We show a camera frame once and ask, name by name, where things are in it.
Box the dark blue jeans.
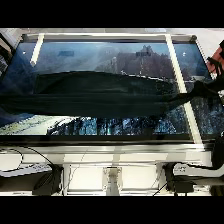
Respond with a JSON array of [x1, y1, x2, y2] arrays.
[[0, 70, 201, 119]]

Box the red garment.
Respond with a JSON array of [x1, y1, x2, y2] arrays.
[[205, 39, 224, 80]]

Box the silver frame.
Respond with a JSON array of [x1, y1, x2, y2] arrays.
[[0, 31, 224, 197]]

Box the black cable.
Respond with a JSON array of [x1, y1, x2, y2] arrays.
[[0, 146, 56, 174]]

